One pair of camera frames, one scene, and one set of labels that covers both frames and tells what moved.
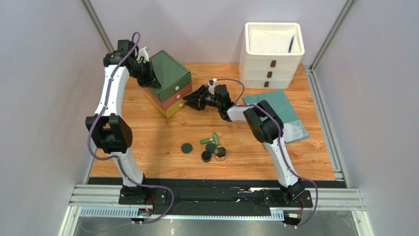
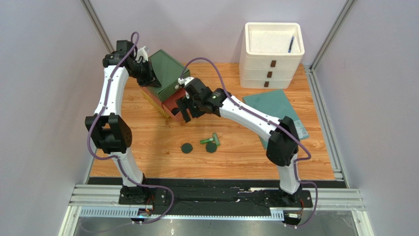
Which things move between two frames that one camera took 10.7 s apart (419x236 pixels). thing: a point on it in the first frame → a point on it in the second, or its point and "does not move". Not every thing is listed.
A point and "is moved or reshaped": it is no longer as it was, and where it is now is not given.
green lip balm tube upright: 216,138 does not move
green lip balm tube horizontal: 203,141 does not move
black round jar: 206,156 → 175,110
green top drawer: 171,75 does not move
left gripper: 151,77 does not move
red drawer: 168,102 is moved or reshaped
